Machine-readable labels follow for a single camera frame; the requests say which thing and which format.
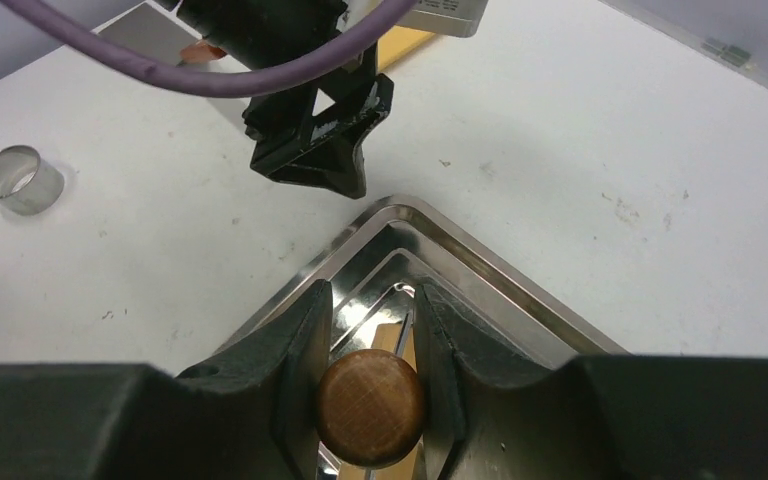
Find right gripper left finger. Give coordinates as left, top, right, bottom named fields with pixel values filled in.
left=0, top=280, right=332, bottom=479

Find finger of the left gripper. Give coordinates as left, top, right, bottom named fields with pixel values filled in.
left=242, top=45, right=394, bottom=199

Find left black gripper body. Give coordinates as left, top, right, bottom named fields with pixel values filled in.
left=177, top=0, right=348, bottom=69

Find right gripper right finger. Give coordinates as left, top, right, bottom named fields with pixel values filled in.
left=414, top=285, right=768, bottom=479

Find stainless steel tray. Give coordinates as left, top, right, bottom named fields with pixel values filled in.
left=214, top=194, right=627, bottom=480

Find wooden rolling pin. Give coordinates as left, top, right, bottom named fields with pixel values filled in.
left=316, top=320, right=426, bottom=479

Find yellow plastic tray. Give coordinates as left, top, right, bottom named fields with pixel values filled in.
left=377, top=26, right=435, bottom=72

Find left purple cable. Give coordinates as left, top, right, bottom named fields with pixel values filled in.
left=0, top=0, right=422, bottom=99

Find scraper with red handle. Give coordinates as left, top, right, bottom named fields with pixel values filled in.
left=98, top=2, right=227, bottom=67

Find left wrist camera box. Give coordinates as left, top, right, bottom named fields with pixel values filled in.
left=397, top=0, right=488, bottom=38

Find metal ring cutter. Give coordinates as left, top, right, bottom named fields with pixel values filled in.
left=0, top=145, right=65, bottom=216

